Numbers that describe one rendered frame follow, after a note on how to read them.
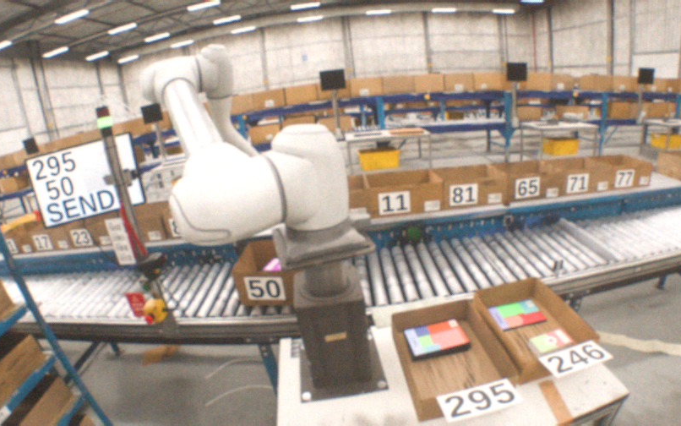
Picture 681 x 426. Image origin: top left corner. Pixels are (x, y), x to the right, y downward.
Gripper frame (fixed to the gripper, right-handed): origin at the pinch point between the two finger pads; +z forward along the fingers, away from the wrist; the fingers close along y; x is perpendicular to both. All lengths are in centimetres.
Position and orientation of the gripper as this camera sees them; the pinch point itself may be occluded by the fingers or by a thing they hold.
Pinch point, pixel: (244, 263)
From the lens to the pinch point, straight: 161.2
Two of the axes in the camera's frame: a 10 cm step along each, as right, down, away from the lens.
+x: 9.9, -1.1, -0.2
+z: 1.1, 9.3, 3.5
